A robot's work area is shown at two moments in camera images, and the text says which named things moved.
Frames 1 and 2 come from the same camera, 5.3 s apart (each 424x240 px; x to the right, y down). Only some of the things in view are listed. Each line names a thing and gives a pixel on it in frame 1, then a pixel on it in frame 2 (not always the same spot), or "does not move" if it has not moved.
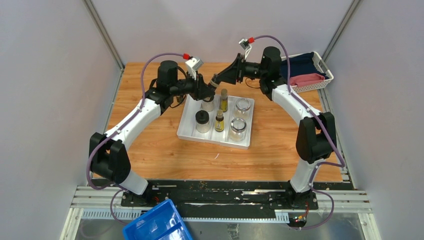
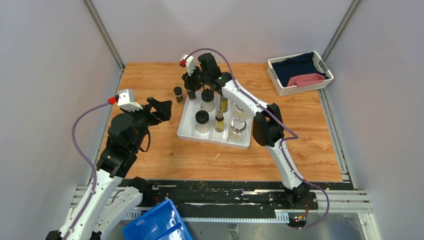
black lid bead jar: [202, 120] does not move
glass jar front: [238, 129] does not move
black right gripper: [234, 72] to [189, 81]
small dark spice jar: [180, 99] does not move
